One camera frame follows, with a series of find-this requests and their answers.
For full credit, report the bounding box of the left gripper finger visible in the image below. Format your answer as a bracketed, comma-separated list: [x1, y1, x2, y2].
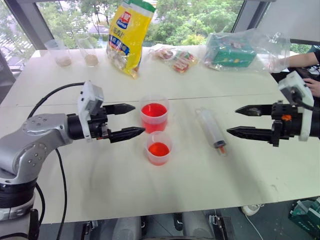
[109, 126, 147, 144]
[103, 102, 136, 116]

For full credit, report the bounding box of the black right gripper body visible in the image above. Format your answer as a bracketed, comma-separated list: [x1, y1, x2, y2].
[268, 100, 305, 148]

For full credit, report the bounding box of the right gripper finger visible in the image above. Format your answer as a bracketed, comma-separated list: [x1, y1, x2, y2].
[225, 126, 274, 144]
[234, 104, 274, 118]

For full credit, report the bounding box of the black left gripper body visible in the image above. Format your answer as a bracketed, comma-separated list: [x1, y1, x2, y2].
[87, 104, 112, 142]

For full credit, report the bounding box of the large cup red liquid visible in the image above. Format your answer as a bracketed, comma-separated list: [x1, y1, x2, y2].
[139, 94, 170, 134]

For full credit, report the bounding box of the small cup red liquid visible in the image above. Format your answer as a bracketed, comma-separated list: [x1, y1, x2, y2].
[143, 130, 174, 166]

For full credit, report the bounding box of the clear plastic syringe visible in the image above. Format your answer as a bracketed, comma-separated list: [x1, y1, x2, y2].
[194, 106, 229, 157]

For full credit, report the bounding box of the clear cup with beige grains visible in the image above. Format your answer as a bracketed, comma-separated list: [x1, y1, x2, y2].
[75, 34, 100, 68]
[44, 38, 74, 68]

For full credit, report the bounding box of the person's bare hand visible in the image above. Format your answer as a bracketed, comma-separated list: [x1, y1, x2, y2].
[303, 77, 320, 98]

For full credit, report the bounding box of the person's gloved hand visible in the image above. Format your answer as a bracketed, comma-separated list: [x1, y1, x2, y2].
[264, 55, 292, 74]

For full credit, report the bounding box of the green cardboard box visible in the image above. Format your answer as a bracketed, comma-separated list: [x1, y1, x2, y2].
[204, 32, 257, 70]

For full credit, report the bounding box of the clear plastic bag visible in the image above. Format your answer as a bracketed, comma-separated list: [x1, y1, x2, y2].
[201, 28, 293, 74]

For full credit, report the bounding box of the yellow snack bag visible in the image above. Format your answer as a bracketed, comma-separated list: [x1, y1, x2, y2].
[105, 0, 157, 81]

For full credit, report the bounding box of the red green snack packet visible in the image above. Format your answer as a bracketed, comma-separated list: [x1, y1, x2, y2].
[169, 49, 201, 75]

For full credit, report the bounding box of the green crate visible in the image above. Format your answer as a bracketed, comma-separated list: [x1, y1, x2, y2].
[288, 196, 320, 240]

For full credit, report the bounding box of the grey rounded shape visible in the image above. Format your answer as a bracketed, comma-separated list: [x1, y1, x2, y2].
[180, 211, 214, 240]

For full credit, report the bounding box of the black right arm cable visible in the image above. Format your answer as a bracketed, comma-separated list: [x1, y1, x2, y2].
[291, 91, 320, 111]

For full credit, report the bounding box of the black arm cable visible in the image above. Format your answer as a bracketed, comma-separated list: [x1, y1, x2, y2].
[26, 81, 86, 240]
[291, 91, 320, 111]

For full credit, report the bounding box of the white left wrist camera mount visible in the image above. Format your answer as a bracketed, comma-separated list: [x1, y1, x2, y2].
[76, 80, 105, 143]

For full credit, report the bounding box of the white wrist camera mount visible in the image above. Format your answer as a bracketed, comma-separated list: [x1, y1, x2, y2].
[76, 80, 105, 143]
[277, 70, 315, 142]

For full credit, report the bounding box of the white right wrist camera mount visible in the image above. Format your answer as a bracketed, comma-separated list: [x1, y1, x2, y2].
[277, 70, 315, 142]

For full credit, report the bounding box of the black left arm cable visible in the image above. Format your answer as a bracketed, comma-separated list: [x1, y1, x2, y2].
[26, 81, 86, 240]

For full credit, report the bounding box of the white floor cable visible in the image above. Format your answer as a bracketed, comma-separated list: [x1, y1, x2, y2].
[242, 211, 265, 240]

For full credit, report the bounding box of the grey window frame pillar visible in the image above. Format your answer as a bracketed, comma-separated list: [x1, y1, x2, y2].
[232, 0, 271, 34]
[4, 0, 55, 51]

